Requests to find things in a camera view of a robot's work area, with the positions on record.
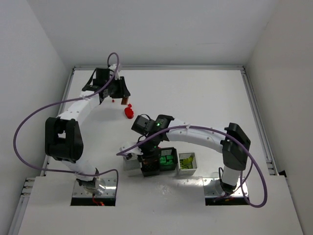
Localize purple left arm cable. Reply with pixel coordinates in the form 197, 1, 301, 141
13, 52, 120, 196

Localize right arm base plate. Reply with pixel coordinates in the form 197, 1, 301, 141
202, 178, 248, 199

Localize white bin far left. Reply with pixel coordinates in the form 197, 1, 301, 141
123, 158, 142, 177

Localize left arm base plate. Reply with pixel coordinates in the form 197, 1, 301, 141
72, 178, 117, 198

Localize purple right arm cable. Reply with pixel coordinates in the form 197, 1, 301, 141
116, 125, 268, 208

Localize black bin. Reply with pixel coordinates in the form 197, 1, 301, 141
141, 162, 160, 177
159, 147, 178, 172

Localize white bin far right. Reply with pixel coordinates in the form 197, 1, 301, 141
178, 152, 198, 176

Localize green small lego brick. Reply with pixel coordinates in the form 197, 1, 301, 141
166, 158, 174, 165

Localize lime square lego brick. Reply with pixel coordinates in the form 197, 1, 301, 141
179, 157, 194, 169

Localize white bin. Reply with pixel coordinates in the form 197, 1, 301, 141
178, 152, 198, 176
123, 158, 142, 177

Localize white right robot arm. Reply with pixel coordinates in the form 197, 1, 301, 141
131, 115, 251, 194

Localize black bin right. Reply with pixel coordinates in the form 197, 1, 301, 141
159, 147, 178, 172

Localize orange brown lego brick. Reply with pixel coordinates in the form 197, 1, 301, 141
121, 97, 129, 105

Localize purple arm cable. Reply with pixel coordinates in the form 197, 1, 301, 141
116, 125, 268, 208
13, 52, 120, 196

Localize black bin left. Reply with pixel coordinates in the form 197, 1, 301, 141
141, 162, 160, 177

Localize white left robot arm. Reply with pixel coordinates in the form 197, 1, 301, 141
45, 64, 131, 194

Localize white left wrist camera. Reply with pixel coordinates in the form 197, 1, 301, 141
108, 64, 121, 80

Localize green upside-down lego brick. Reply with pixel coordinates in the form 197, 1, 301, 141
160, 157, 167, 165

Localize red round lego piece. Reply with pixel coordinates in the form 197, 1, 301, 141
124, 107, 134, 119

